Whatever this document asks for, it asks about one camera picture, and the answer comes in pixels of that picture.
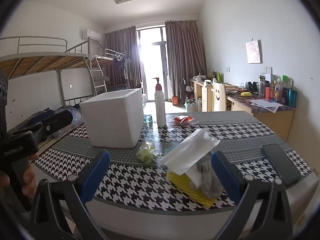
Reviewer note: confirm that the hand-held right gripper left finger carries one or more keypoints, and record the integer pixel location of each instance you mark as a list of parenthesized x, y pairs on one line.
[(96, 175)]

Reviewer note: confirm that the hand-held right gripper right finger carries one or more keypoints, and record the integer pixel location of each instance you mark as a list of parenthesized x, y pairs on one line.
[(225, 177)]

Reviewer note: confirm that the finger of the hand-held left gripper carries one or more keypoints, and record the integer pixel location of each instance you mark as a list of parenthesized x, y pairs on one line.
[(57, 122)]

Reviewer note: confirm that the grey cloth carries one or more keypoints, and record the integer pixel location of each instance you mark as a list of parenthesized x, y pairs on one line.
[(211, 180)]

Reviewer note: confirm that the yellow foam net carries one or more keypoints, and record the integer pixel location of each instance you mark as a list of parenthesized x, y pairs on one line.
[(185, 187)]

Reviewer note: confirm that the blue face mask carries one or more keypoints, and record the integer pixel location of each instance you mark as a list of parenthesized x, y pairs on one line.
[(187, 150)]

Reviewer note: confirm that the white foam box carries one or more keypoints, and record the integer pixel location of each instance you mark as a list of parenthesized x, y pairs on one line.
[(112, 120)]

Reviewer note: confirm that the person's left hand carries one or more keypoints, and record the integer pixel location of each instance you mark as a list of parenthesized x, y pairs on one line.
[(29, 177)]

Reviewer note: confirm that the blue plaid quilt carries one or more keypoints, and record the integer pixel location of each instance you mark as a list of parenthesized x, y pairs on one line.
[(72, 112)]

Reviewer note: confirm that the houndstooth tablecloth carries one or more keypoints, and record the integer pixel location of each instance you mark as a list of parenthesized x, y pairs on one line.
[(250, 135)]

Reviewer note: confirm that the crumpled green white plastic bag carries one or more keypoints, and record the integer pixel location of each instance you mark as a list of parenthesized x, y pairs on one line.
[(145, 153)]

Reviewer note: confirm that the black smartphone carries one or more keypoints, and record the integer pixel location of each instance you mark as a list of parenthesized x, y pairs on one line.
[(280, 163)]

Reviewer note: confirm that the metal bunk bed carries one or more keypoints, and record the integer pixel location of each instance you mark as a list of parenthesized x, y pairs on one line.
[(110, 55), (37, 63)]

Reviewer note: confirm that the red packet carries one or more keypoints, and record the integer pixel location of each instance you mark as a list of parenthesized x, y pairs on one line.
[(183, 120)]

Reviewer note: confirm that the wooden desk with patterned cover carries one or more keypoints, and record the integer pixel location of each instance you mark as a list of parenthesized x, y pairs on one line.
[(272, 122)]

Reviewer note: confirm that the clear blue liquid bottle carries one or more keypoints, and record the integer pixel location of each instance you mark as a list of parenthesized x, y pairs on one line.
[(148, 118)]

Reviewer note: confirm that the white bin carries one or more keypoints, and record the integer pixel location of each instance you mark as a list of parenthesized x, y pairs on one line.
[(191, 107)]

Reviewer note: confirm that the wooden chair with smiley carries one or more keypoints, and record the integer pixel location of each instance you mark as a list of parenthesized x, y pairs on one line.
[(218, 96)]

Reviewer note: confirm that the wooden desk with drawers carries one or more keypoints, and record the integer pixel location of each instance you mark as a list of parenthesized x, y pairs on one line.
[(203, 97)]

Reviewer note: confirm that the white papers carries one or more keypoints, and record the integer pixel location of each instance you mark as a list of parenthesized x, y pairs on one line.
[(266, 104)]

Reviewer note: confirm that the hanging dark clothes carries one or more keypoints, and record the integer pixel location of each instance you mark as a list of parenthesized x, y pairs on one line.
[(120, 63)]

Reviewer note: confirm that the yellow object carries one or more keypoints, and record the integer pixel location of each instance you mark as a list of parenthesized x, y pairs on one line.
[(246, 94)]

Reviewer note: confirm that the red container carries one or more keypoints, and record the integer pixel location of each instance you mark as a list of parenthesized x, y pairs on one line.
[(175, 101)]

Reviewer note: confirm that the black speakers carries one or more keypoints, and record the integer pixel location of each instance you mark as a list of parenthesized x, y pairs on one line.
[(251, 86)]

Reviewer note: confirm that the white pump bottle red top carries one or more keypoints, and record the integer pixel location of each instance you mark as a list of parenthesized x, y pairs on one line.
[(160, 105)]

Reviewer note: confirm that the white air conditioner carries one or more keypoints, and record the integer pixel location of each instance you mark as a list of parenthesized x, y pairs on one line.
[(91, 33)]

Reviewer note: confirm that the brown curtain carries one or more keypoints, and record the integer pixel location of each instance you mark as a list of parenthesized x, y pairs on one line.
[(185, 55), (120, 45)]

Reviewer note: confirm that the green box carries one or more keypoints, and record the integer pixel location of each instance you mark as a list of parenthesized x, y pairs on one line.
[(218, 76)]

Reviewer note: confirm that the row of toiletry bottles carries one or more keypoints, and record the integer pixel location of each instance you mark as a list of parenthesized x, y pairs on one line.
[(291, 97)]

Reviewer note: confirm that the glass balcony door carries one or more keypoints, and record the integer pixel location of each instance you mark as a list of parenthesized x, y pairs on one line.
[(150, 67)]

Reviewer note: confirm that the wall poster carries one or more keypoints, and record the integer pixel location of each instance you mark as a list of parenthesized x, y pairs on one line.
[(253, 51)]

